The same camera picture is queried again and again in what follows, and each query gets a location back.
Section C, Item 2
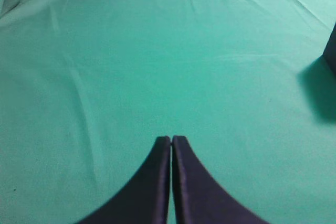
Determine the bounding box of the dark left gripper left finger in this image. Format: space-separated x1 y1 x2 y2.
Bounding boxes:
78 136 171 223

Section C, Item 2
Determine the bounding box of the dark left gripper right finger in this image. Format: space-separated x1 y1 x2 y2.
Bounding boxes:
172 136 266 223

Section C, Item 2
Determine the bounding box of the dark blue cube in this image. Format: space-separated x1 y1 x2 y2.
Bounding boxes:
323 25 336 72

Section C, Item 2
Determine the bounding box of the green table cloth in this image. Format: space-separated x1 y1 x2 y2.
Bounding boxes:
1 0 335 223

